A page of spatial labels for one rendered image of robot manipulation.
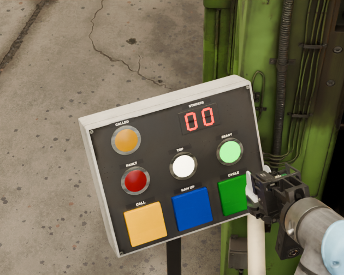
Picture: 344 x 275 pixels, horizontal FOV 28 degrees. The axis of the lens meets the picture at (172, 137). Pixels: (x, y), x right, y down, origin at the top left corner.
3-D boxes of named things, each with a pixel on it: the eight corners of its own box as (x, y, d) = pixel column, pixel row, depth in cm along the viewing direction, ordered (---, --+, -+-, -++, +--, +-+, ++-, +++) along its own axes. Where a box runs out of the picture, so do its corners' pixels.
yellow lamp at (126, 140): (137, 154, 130) (136, 139, 127) (113, 153, 130) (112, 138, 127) (139, 142, 132) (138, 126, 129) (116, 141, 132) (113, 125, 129)
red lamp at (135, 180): (147, 194, 133) (146, 180, 130) (123, 193, 133) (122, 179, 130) (148, 181, 135) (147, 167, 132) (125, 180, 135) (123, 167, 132)
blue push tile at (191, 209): (213, 220, 140) (207, 187, 137) (179, 232, 138) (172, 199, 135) (210, 217, 141) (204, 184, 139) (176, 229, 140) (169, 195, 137)
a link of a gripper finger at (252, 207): (261, 188, 126) (283, 205, 118) (262, 197, 126) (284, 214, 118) (238, 196, 125) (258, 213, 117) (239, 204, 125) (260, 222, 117)
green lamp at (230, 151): (241, 165, 138) (242, 150, 134) (217, 163, 138) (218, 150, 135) (241, 153, 140) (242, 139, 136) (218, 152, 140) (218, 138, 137)
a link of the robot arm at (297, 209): (340, 241, 109) (295, 258, 107) (326, 230, 113) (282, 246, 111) (335, 199, 106) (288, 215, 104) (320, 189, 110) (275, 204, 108)
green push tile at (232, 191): (257, 206, 141) (252, 173, 139) (224, 217, 140) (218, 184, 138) (254, 203, 143) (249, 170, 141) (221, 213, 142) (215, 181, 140)
